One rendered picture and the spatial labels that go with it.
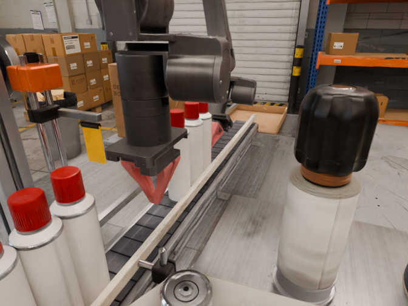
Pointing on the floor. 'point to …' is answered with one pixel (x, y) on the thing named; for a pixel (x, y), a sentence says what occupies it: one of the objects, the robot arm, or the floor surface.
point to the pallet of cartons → (72, 65)
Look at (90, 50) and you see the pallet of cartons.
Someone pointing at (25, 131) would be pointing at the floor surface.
